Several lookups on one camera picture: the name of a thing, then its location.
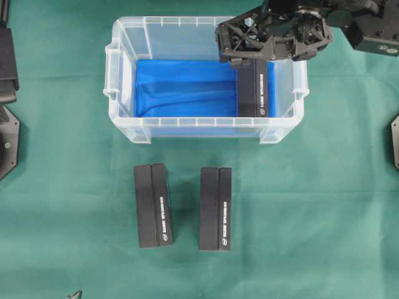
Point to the black box d435i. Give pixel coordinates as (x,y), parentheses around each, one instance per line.
(153,205)
(253,89)

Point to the blue cloth liner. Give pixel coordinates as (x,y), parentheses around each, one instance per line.
(191,88)

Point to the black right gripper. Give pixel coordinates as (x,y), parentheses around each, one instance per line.
(275,30)

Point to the clear plastic storage case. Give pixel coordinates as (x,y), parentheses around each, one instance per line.
(139,38)

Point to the black box D415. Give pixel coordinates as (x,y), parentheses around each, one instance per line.
(215,209)

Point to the small grey tip bottom edge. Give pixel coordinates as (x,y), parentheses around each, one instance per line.
(75,295)

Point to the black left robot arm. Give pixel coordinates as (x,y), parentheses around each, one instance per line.
(9,76)

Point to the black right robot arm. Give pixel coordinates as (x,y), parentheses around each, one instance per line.
(369,26)

